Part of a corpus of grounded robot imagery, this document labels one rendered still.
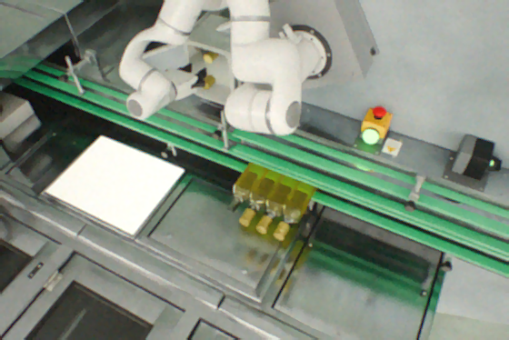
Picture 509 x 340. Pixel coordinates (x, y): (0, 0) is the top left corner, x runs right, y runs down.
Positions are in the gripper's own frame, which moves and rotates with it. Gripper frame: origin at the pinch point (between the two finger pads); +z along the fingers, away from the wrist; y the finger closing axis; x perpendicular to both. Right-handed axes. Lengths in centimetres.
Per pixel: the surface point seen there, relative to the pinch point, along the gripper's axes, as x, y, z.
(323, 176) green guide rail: -21, 47, 0
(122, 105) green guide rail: -23.0, -32.5, 0.9
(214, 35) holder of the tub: 9.4, 1.4, 8.8
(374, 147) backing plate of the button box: -10, 58, 7
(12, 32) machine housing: -6, -81, -3
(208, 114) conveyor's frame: -19.2, 0.3, 8.4
